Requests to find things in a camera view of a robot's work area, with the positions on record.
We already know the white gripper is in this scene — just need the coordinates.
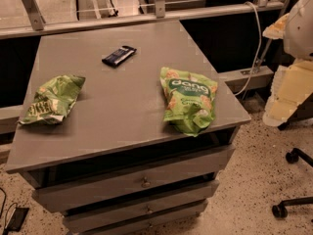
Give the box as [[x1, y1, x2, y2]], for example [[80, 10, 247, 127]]
[[262, 0, 313, 127]]

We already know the green dang rice chip bag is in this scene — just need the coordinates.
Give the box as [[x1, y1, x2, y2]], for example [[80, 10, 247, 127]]
[[159, 67, 218, 137]]

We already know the dark blue rxbar wrapper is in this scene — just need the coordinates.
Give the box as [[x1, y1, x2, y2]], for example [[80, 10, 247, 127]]
[[102, 45, 137, 68]]

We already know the crumpled green snack bag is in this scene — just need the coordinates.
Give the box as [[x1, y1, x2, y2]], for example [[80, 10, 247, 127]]
[[19, 74, 86, 125]]

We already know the black office chair base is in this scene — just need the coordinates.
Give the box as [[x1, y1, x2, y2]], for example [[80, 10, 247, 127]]
[[271, 147, 313, 219]]

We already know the grey drawer cabinet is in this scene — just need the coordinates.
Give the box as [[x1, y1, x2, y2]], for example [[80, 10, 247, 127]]
[[6, 22, 249, 235]]

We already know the black device on floor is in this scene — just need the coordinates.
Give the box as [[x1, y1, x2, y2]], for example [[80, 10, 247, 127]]
[[6, 208, 29, 232]]

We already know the white hanging cable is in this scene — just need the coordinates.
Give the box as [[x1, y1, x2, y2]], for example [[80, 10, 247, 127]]
[[234, 1, 263, 97]]

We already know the metal railing frame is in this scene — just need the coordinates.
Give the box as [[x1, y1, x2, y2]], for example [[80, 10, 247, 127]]
[[0, 0, 290, 39]]

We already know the black floor cable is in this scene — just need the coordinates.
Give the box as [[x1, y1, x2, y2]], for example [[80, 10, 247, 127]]
[[0, 187, 18, 235]]

